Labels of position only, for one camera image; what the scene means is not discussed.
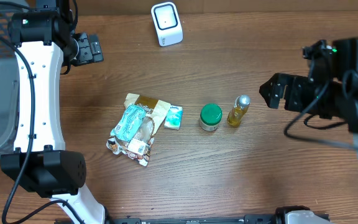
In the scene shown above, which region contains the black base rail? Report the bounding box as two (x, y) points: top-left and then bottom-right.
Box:
(109, 215), (273, 224)

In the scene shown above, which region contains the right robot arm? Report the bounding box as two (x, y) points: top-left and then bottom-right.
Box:
(259, 37), (358, 158)

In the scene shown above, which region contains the green lid white jar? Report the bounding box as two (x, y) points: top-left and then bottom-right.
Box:
(199, 103), (223, 131)

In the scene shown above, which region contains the teal wet wipes pack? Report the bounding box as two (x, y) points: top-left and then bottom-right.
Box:
(110, 105), (146, 141)

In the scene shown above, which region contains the brown Pantree snack bag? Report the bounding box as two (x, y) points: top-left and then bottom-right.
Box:
(106, 93), (171, 167)

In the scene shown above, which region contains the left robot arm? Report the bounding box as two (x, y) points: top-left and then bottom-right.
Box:
(0, 1), (109, 223)

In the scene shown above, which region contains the white barcode scanner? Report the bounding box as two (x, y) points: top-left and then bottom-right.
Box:
(150, 2), (183, 47)

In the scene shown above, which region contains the yellow oil bottle silver cap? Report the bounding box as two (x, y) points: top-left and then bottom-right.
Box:
(227, 95), (250, 127)

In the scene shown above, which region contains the teal Kleenex tissue pack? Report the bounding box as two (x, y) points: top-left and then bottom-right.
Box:
(164, 105), (183, 130)

